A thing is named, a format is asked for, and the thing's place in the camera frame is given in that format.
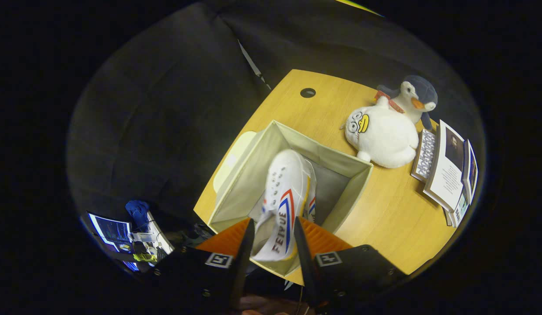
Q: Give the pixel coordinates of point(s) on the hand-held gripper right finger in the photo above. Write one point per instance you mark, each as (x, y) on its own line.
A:
(354, 275)

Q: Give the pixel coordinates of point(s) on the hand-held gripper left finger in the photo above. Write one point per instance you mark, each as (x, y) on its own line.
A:
(209, 280)

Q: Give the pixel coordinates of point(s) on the white striped canvas shoe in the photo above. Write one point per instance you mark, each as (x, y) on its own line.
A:
(312, 205)
(288, 175)

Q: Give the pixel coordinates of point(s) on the grey fabric storage box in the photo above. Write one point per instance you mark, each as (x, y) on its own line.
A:
(249, 175)

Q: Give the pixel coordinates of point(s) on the blue cloth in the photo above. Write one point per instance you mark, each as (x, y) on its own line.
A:
(137, 212)

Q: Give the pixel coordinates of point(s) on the book with pale landscape cover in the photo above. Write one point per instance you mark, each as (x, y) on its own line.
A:
(459, 210)

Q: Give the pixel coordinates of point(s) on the white book with portrait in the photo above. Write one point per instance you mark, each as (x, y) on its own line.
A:
(448, 175)

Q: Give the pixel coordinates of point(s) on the grey patterned notebook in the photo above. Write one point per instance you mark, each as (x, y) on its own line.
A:
(425, 155)

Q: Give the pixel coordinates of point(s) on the white duck plush toy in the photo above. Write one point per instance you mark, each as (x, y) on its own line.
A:
(389, 135)

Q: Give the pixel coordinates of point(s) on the book with blue photo cover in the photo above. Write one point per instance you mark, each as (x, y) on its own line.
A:
(471, 170)

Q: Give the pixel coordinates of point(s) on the penguin plush toy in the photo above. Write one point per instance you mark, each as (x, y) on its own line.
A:
(419, 89)

